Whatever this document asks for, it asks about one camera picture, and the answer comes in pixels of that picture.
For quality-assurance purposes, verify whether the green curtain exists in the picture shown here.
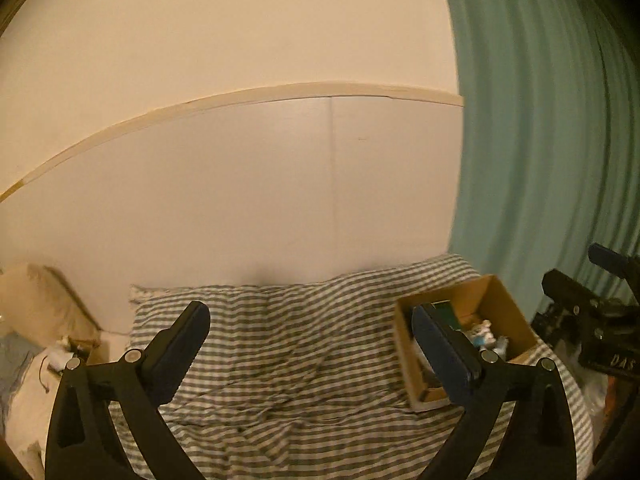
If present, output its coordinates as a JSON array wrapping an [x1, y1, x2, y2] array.
[[437, 0, 640, 321]]

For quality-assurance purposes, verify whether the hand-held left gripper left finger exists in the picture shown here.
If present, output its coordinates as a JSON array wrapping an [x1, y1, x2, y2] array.
[[45, 301, 212, 480]]

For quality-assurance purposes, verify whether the cardboard box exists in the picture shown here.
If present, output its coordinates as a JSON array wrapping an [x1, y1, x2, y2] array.
[[393, 275, 540, 411]]

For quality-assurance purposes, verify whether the beige pillow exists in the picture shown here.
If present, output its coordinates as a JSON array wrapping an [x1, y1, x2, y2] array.
[[0, 262, 103, 347]]

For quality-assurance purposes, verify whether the small brown box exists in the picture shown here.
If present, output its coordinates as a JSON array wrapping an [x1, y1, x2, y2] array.
[[67, 338, 102, 362]]

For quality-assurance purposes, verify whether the grey checkered blanket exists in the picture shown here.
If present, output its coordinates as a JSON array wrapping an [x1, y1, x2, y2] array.
[[107, 254, 596, 480]]

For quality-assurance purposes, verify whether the green medicine box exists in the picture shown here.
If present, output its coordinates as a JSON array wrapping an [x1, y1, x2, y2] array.
[[432, 301, 462, 332]]

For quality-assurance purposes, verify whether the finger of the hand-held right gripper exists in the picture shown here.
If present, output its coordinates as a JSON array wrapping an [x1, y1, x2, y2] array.
[[542, 268, 627, 322], [588, 242, 640, 283]]

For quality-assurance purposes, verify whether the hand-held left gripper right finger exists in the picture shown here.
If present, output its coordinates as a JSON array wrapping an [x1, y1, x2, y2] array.
[[411, 304, 576, 480]]

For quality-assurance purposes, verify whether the white cloth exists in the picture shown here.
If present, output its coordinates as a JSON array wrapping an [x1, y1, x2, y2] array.
[[9, 350, 68, 463]]

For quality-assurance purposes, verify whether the small white figurine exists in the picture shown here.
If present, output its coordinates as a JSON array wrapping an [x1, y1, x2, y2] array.
[[465, 321, 494, 349]]

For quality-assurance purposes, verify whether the clear plastic bag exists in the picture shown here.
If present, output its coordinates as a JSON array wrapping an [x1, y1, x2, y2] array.
[[581, 369, 610, 423]]

